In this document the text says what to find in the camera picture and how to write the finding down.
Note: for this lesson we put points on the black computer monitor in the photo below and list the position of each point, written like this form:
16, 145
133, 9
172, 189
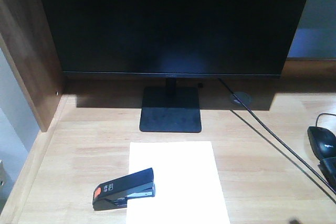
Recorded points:
173, 39

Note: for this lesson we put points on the white paper sheets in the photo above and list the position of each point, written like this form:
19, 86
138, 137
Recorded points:
187, 185

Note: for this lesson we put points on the grey desk cable grommet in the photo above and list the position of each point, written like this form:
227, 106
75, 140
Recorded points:
237, 97

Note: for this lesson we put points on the black computer mouse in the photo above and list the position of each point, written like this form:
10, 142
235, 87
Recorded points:
322, 142

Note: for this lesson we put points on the black stapler with orange button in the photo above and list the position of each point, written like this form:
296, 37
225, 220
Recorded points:
116, 193

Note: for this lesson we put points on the black keyboard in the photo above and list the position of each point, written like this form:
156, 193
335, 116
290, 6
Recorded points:
327, 166

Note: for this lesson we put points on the wooden desk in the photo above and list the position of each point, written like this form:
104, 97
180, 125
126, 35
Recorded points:
81, 145

